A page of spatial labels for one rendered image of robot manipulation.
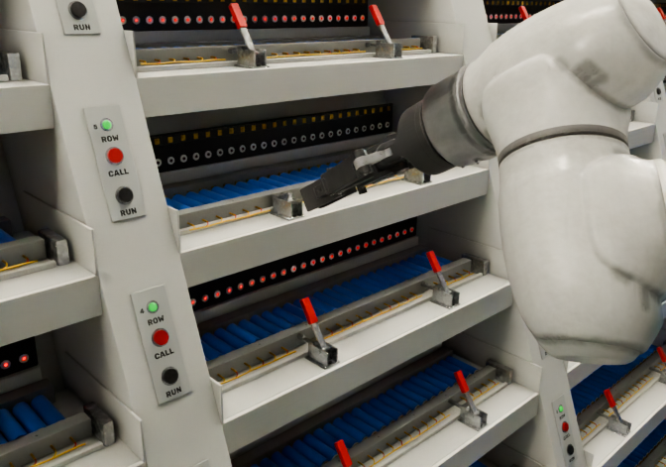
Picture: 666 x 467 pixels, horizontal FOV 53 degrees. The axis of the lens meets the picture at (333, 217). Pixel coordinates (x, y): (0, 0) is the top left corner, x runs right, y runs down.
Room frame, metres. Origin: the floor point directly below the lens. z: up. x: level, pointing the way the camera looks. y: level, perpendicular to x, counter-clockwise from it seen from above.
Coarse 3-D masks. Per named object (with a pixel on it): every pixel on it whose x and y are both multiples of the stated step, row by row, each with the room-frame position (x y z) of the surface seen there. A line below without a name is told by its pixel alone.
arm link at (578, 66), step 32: (576, 0) 0.52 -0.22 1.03; (608, 0) 0.50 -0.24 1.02; (640, 0) 0.50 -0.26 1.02; (512, 32) 0.56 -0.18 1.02; (544, 32) 0.52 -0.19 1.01; (576, 32) 0.50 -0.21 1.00; (608, 32) 0.49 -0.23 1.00; (640, 32) 0.49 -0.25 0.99; (480, 64) 0.58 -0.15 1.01; (512, 64) 0.54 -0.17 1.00; (544, 64) 0.51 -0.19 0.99; (576, 64) 0.50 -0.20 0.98; (608, 64) 0.49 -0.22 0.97; (640, 64) 0.49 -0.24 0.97; (480, 96) 0.57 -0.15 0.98; (512, 96) 0.53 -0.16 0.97; (544, 96) 0.51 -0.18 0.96; (576, 96) 0.50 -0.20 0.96; (608, 96) 0.51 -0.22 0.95; (640, 96) 0.51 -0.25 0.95; (480, 128) 0.59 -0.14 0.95; (512, 128) 0.53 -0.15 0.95; (544, 128) 0.51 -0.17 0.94; (576, 128) 0.50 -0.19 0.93; (608, 128) 0.50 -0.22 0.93
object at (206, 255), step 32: (256, 160) 1.03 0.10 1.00; (288, 160) 1.08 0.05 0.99; (384, 192) 0.99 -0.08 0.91; (416, 192) 1.02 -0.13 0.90; (448, 192) 1.07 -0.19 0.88; (480, 192) 1.14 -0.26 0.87; (224, 224) 0.84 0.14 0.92; (256, 224) 0.84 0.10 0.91; (288, 224) 0.85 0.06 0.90; (320, 224) 0.89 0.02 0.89; (352, 224) 0.93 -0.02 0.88; (384, 224) 0.98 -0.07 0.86; (192, 256) 0.76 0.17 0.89; (224, 256) 0.79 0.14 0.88; (256, 256) 0.82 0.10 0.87
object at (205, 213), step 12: (312, 180) 0.96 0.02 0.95; (264, 192) 0.90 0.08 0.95; (276, 192) 0.90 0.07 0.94; (204, 204) 0.84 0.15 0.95; (216, 204) 0.84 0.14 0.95; (228, 204) 0.85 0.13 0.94; (240, 204) 0.86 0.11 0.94; (252, 204) 0.87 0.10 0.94; (264, 204) 0.89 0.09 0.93; (180, 216) 0.80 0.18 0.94; (192, 216) 0.81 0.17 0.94; (204, 216) 0.82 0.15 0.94; (216, 216) 0.83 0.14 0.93; (228, 216) 0.85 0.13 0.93; (180, 228) 0.80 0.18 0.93; (192, 228) 0.80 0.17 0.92
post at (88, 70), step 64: (0, 0) 0.74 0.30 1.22; (64, 64) 0.69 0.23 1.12; (128, 64) 0.74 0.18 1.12; (64, 128) 0.68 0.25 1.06; (128, 128) 0.73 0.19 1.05; (64, 192) 0.71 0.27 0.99; (128, 256) 0.70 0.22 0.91; (128, 320) 0.69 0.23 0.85; (192, 320) 0.74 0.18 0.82; (64, 384) 0.83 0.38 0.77; (128, 384) 0.68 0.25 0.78; (192, 384) 0.73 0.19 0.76; (192, 448) 0.72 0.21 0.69
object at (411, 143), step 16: (416, 112) 0.65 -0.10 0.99; (400, 128) 0.66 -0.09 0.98; (416, 128) 0.64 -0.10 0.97; (384, 144) 0.68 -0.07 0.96; (400, 144) 0.66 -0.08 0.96; (416, 144) 0.65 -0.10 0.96; (384, 160) 0.68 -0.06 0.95; (400, 160) 0.68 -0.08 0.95; (416, 160) 0.66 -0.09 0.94; (432, 160) 0.65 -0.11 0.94
